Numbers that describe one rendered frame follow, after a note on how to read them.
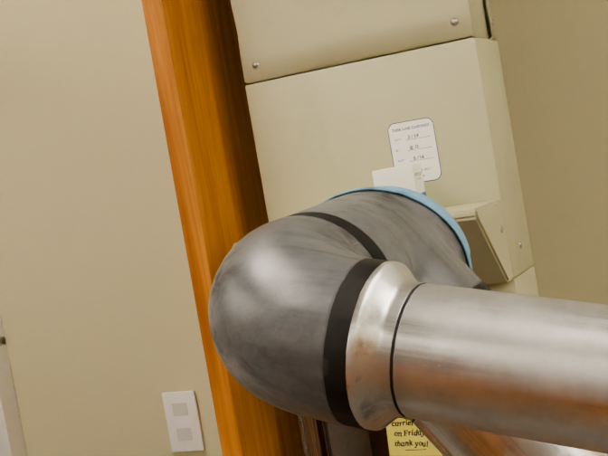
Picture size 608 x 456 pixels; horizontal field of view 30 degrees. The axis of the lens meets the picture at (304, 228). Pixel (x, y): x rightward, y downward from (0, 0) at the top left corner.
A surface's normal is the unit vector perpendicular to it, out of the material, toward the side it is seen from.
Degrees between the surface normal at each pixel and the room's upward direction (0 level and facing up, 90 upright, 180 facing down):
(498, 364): 76
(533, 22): 90
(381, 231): 48
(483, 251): 135
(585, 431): 120
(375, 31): 90
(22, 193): 90
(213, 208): 90
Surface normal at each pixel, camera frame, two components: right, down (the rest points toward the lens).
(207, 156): 0.90, -0.13
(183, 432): -0.40, 0.12
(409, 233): 0.60, -0.62
